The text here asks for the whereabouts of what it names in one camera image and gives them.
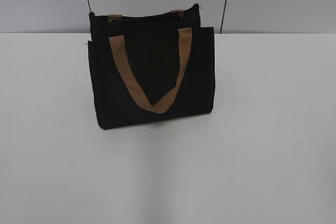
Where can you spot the black canvas tote bag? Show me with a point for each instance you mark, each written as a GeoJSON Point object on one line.
{"type": "Point", "coordinates": [196, 93]}

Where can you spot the tan front bag handle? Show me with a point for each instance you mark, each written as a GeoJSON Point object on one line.
{"type": "Point", "coordinates": [149, 66]}

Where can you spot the tan bag handle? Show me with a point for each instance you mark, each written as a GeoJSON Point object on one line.
{"type": "Point", "coordinates": [149, 66]}
{"type": "Point", "coordinates": [171, 14]}

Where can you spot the tan rear bag handle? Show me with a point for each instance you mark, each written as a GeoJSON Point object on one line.
{"type": "Point", "coordinates": [171, 14]}

